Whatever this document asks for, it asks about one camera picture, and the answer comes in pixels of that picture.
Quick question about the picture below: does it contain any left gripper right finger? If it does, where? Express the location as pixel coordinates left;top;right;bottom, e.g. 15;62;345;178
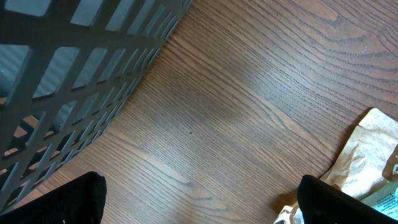
297;175;397;224

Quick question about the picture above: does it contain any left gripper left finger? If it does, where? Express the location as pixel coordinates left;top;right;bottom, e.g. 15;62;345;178
1;172;107;224

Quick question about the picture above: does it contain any light green wipes packet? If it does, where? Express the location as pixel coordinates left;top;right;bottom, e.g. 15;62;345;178
361;180;397;220

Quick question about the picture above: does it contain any brown snack packet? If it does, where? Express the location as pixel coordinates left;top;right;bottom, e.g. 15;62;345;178
275;108;397;224

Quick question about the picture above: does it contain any grey plastic mesh basket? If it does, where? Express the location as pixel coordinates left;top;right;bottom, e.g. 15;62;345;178
1;0;193;213

